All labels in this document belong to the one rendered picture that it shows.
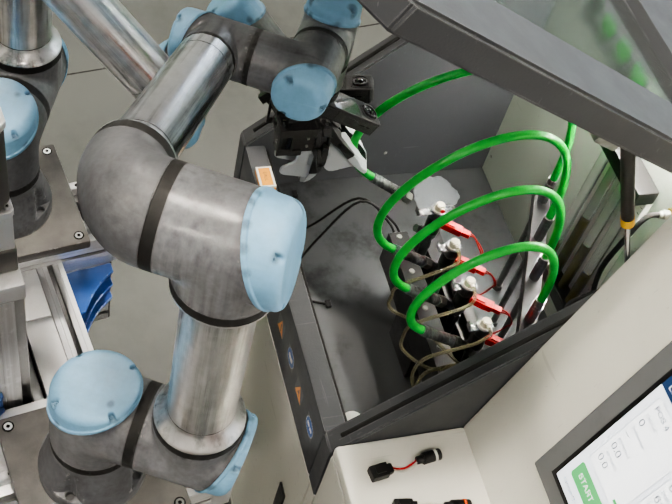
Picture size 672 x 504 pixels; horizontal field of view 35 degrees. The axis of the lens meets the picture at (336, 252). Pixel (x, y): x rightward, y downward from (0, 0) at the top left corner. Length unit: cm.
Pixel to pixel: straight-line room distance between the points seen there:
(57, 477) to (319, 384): 49
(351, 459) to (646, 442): 48
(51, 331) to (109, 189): 79
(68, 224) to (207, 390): 66
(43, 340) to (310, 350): 44
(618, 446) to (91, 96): 237
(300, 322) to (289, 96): 59
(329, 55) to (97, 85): 218
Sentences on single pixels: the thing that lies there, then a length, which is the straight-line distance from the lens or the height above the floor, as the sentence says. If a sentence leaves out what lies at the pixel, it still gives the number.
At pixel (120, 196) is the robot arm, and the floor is 167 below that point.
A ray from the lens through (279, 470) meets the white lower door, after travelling 210.
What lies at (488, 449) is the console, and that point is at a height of 102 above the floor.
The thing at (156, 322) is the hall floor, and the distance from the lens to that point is 296.
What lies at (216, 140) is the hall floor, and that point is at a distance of 339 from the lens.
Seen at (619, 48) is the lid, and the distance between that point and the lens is 143.
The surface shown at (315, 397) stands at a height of 95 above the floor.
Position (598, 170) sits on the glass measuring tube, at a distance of 189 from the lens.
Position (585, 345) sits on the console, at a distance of 155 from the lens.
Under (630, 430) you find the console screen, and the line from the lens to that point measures 148.
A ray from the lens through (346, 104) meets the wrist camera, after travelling 160.
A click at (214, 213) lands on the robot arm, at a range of 103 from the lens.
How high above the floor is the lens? 247
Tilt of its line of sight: 51 degrees down
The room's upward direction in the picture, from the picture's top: 17 degrees clockwise
